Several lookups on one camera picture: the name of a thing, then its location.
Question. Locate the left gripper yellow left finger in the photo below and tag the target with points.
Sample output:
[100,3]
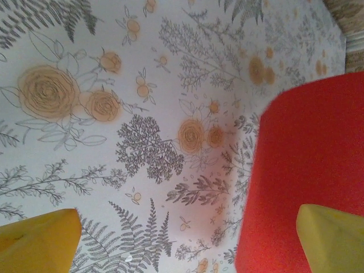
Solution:
[37,244]

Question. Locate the aluminium frame post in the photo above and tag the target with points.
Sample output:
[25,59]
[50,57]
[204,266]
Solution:
[355,44]

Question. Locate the red cloth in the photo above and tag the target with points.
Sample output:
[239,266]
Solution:
[298,142]

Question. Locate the floral patterned table cover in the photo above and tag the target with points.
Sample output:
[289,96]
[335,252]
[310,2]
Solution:
[170,85]

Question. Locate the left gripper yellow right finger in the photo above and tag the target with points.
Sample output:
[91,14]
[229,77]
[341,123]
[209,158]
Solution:
[332,244]

